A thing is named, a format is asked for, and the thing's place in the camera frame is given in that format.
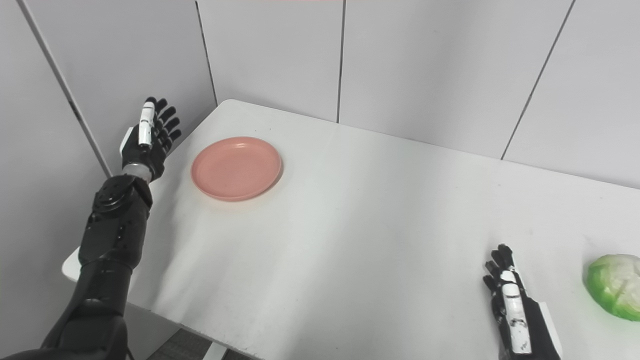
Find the green white cabbage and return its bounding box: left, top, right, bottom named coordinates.
left=582, top=253, right=640, bottom=322

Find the pink round plate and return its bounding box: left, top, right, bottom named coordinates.
left=190, top=136, right=283, bottom=203

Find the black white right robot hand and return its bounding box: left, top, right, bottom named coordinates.
left=482, top=243, right=564, bottom=360

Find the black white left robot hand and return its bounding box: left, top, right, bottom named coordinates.
left=119, top=96, right=183, bottom=184

